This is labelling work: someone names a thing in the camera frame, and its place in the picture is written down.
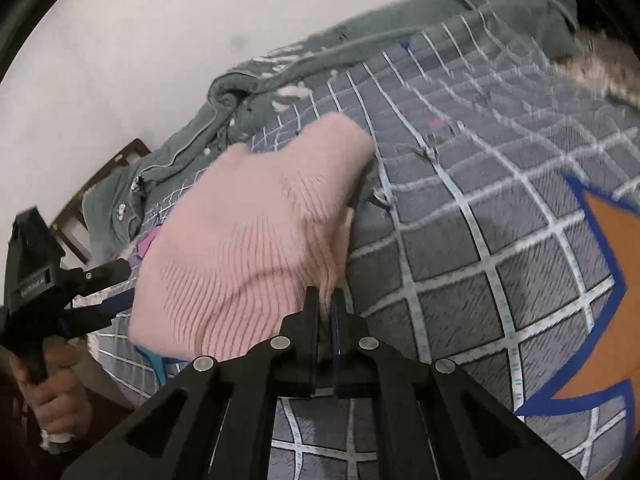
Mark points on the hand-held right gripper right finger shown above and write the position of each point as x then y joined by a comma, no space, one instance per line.
336,320

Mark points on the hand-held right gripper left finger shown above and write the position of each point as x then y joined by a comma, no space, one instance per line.
310,320

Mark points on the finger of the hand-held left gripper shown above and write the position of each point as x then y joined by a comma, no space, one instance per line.
90,317
100,272

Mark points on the pink knitted sweater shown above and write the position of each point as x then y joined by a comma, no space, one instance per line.
240,240

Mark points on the person's left hand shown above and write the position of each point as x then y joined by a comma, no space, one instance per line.
62,400

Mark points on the dark wooden headboard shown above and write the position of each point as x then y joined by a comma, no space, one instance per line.
127,152

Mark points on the grey checked star-print quilt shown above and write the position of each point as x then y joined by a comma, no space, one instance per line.
450,260

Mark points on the grey-green flowered fleece blanket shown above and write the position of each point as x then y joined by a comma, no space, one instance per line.
190,145

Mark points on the red floral bed sheet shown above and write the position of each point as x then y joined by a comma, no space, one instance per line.
600,70

